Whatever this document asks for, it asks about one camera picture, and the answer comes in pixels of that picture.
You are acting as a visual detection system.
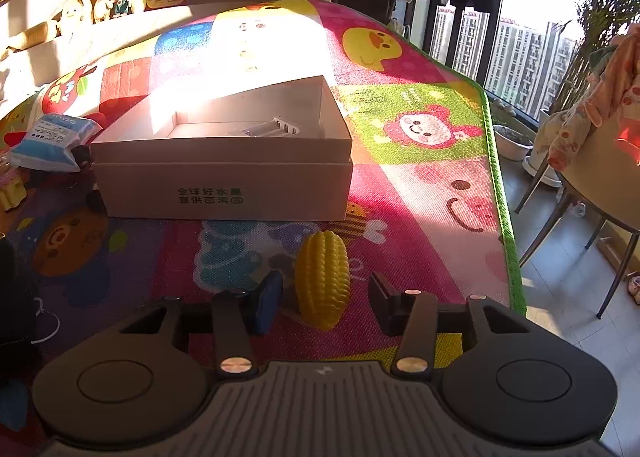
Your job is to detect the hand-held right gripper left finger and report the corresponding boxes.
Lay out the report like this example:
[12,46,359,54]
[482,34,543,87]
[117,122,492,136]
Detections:
[117,271,285,382]

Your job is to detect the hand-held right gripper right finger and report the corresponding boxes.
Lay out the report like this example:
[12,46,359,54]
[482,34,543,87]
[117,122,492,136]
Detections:
[368,272,531,382]

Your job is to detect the yellow toy corn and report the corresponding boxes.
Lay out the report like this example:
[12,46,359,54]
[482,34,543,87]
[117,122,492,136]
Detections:
[294,230,351,330]

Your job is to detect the white cardboard box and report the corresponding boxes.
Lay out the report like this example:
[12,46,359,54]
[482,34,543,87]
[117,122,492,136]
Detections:
[90,74,355,220]

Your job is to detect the blue tissue packet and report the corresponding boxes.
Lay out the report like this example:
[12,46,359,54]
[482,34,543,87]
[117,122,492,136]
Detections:
[10,113,103,173]

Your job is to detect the pink and yellow toy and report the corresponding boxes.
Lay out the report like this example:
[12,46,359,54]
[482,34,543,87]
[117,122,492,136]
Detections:
[0,160,29,212]

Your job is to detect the colourful cartoon play mat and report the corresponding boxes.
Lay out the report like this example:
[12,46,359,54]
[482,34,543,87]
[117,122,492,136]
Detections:
[0,0,528,438]

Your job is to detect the white plant pot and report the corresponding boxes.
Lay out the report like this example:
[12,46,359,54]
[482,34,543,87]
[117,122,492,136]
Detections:
[492,124,533,161]
[522,144,563,185]

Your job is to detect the round beige table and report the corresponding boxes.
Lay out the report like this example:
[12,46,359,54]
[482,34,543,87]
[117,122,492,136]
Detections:
[515,82,640,320]

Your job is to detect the pale floral clothes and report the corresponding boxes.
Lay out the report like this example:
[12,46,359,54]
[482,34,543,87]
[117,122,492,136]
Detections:
[547,22,640,170]

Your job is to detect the cream sofa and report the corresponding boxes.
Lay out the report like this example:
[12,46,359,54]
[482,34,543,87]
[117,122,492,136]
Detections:
[0,2,223,103]

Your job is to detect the tan plush toy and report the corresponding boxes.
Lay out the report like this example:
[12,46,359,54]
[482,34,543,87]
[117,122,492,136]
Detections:
[85,0,113,23]

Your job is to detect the yellow duck plush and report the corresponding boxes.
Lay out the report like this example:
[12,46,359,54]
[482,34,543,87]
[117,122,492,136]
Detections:
[57,0,93,35]

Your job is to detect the long beige plush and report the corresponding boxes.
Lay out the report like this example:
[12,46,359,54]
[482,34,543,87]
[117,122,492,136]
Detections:
[10,20,61,50]

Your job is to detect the white cable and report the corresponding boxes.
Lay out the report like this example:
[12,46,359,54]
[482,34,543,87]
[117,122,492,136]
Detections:
[30,297,62,344]

